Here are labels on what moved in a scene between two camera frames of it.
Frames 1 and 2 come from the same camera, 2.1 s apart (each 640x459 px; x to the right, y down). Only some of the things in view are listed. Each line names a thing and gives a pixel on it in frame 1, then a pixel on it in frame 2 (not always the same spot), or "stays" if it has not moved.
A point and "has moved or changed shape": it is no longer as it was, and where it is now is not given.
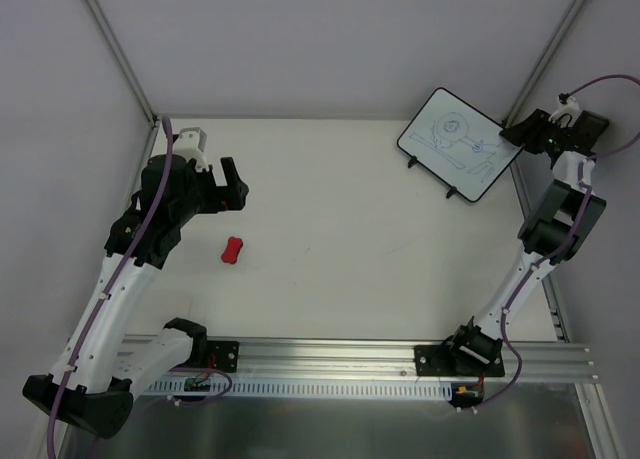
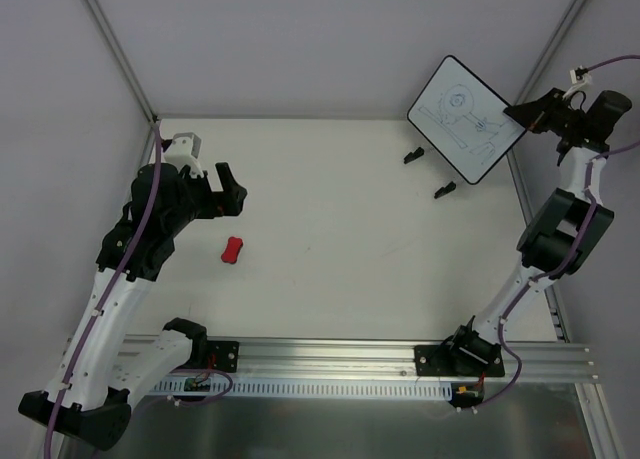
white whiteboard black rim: [458, 145] has moved or changed shape
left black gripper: [214, 194] stays
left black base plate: [224, 355] stays
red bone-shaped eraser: [230, 254] stays
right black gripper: [533, 132] -> [545, 117]
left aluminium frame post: [118, 51] stays
